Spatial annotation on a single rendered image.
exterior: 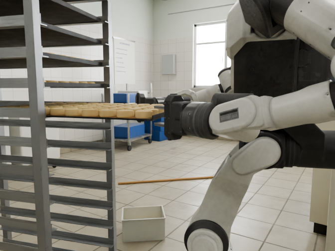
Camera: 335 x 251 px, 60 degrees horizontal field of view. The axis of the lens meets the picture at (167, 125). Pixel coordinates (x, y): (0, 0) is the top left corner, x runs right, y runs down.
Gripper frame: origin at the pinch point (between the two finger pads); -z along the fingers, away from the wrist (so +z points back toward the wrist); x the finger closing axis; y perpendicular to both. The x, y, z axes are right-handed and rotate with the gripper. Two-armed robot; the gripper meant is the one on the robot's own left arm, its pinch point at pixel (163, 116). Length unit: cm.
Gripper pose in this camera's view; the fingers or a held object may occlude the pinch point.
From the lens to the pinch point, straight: 81.3
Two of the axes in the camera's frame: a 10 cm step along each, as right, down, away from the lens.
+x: 0.0, -9.9, -1.3
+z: 7.0, 0.9, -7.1
